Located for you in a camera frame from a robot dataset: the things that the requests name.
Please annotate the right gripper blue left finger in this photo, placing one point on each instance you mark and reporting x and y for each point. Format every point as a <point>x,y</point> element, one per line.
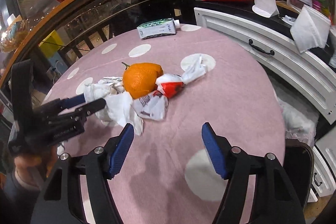
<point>60,200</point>

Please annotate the white folded card stand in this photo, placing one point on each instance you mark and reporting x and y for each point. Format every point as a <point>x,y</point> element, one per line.
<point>265,8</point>

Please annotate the white drawer cabinet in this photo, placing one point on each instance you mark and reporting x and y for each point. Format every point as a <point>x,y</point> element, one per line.
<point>323,181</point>

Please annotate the orange peel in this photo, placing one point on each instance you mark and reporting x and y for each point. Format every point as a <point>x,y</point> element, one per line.
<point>139,79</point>

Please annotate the pink polka dot tablecloth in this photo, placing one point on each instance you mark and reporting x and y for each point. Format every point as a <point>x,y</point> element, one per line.
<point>167,176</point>

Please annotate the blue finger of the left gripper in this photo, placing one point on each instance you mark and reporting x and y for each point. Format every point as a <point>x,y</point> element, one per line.
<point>58,105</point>
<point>80,113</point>

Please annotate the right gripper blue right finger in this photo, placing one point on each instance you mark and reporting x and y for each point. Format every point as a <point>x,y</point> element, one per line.
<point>274,200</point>

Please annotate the green white toothpaste box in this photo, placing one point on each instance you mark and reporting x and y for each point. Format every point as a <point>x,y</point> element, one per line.
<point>156,28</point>

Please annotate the red white snack wrapper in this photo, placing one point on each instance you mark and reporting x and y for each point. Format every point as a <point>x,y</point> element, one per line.
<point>170,85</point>

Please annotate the white desk drawer front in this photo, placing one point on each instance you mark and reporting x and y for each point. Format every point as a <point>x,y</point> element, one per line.
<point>306,72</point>

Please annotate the white paper cup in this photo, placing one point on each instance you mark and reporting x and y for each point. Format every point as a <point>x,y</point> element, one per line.
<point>310,29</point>

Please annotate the left human hand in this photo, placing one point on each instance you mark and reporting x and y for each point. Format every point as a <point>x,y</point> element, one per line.
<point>26,164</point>

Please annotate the golden glass bowl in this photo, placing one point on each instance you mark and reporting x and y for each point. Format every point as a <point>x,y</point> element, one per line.
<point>14,36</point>

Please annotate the white tissue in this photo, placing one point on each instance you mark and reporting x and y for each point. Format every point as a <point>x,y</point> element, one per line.
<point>119,103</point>

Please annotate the white printed paper wrapper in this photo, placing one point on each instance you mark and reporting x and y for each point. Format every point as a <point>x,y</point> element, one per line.
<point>152,106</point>

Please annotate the white plastic bag bundle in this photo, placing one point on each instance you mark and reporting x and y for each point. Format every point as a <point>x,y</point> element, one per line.
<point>300,117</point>

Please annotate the black trash bin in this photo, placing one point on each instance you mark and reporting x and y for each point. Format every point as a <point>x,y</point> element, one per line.
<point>299,166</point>

